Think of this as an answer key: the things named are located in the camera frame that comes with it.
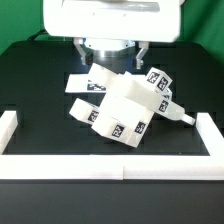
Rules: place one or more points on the white chair seat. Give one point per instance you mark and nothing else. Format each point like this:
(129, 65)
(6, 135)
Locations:
(116, 106)

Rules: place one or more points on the white nut cube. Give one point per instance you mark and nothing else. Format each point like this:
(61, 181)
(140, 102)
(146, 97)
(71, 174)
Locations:
(158, 80)
(167, 94)

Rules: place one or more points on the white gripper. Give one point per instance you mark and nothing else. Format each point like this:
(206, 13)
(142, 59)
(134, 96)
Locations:
(138, 20)

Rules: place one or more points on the white marker base plate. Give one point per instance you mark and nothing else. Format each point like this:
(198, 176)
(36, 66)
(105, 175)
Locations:
(80, 83)

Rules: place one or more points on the white U-shaped fence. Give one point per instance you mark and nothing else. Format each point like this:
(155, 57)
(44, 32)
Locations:
(96, 167)

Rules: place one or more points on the white chair back frame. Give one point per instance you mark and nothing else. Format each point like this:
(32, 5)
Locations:
(126, 85)

